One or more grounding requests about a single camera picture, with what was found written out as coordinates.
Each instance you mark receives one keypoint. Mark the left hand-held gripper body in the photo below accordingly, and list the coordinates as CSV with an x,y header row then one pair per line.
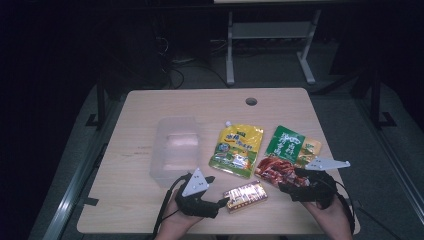
x,y
197,204

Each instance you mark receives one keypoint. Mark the clear plastic container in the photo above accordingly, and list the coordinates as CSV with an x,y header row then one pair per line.
x,y
176,151

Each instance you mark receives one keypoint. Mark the person's right hand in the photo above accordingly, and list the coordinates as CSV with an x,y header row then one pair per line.
x,y
328,216

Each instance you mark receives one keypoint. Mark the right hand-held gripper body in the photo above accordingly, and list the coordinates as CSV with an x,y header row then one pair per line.
x,y
316,188

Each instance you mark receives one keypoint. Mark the green and red snack packet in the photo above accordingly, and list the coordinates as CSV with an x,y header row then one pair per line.
x,y
286,151

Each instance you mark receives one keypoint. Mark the small gold snack box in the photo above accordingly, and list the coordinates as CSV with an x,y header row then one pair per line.
x,y
245,196

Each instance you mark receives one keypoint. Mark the person's left hand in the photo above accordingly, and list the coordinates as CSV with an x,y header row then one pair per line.
x,y
176,216

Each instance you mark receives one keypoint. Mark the yellow spouted drink pouch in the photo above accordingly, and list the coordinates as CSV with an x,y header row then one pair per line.
x,y
237,150

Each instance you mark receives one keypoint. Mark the black metal stand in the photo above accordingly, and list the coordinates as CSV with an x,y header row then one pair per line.
x,y
100,103
376,100

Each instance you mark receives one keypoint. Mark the white metal table frame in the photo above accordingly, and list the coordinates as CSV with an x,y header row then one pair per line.
x,y
270,30

